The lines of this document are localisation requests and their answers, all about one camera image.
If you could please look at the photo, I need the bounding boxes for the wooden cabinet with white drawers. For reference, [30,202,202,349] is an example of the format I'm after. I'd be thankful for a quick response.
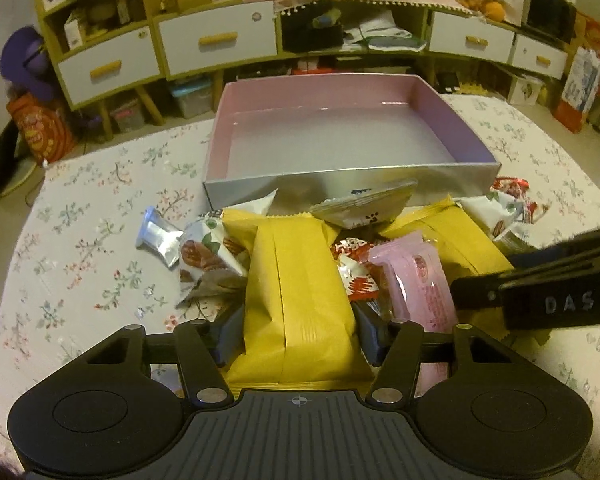
[26,0,571,141]

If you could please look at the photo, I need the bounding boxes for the red paper bag at right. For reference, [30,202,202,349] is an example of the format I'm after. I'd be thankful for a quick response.
[553,47,600,133]

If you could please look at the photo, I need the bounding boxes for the white brown triangular snack pack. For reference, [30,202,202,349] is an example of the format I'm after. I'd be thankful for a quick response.
[455,191,534,256]

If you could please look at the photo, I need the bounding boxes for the red and white candy bag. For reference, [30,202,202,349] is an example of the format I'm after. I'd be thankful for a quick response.
[330,236,379,301]

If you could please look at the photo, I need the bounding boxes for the pink and silver cardboard box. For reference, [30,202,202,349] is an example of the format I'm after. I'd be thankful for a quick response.
[202,73,501,212]

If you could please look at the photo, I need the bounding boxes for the orange red gift bag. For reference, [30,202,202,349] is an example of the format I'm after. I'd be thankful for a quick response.
[6,92,76,165]

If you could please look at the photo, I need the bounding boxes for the large yellow snack pack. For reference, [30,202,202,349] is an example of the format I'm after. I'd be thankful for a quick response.
[223,210,373,390]

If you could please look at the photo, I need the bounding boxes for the white long snack packet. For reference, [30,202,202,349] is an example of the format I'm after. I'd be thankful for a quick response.
[310,180,417,230]

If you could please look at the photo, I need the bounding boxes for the gold foil snack bar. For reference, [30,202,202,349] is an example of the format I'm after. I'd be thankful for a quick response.
[176,269,247,308]

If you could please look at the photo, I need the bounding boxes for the purple plush toy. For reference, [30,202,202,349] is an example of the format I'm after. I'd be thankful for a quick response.
[0,25,55,101]

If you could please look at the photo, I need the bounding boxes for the white pecan kernel bag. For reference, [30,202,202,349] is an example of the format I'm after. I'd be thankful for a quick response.
[178,210,249,285]

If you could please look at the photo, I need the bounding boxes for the small silver foil packet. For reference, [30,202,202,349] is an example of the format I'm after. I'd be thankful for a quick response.
[135,207,183,269]

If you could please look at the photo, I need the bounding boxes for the pink snack packet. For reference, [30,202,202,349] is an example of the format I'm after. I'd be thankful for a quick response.
[368,231,457,333]

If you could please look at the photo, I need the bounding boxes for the black microwave oven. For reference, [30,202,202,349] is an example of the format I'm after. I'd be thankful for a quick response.
[521,0,577,44]

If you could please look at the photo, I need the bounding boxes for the floral tablecloth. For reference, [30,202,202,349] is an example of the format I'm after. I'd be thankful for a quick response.
[0,96,600,468]

